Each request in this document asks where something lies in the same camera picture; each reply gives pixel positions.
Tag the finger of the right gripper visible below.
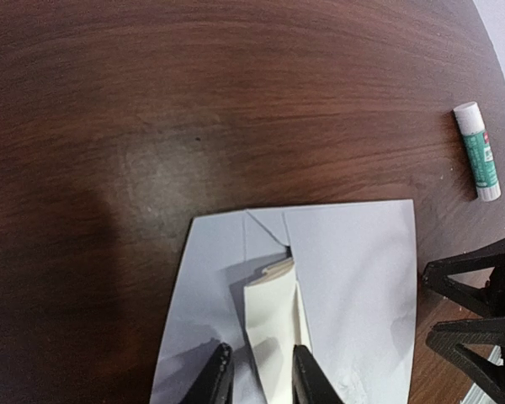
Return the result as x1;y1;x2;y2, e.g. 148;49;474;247
423;238;505;317
426;316;505;376

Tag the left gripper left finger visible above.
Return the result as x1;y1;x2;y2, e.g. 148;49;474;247
181;343;235;404

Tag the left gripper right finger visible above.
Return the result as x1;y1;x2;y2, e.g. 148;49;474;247
292;345;343;404

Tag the white letter sheet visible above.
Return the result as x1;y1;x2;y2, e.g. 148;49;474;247
243;258;311;403

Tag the grey envelope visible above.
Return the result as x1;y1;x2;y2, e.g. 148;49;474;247
151;199;417;403

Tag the white green glue stick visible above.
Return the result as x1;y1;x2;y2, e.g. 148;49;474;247
453;101;501;202

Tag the front aluminium rail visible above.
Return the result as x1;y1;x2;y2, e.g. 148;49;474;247
460;343;505;403

